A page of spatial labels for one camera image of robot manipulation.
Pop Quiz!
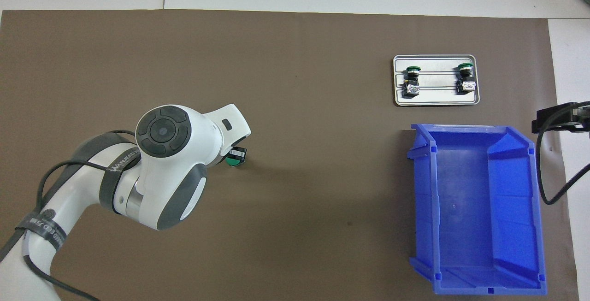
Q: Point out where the brown table mat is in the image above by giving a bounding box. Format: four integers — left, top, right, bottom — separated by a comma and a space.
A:
0, 10, 579, 301

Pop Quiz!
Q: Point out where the grey metal tray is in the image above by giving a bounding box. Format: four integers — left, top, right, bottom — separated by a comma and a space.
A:
393, 54, 480, 107

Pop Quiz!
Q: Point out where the blue plastic storage bin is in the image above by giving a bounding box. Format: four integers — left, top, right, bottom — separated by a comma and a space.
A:
407, 124, 548, 296

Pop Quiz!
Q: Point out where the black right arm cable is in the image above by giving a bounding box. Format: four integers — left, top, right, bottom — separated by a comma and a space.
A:
536, 101, 590, 206

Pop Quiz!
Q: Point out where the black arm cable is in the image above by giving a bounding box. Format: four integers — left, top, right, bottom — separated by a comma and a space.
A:
536, 101, 590, 206
0, 130, 139, 301

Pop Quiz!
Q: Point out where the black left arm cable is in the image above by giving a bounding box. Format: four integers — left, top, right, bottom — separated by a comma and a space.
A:
0, 130, 139, 301

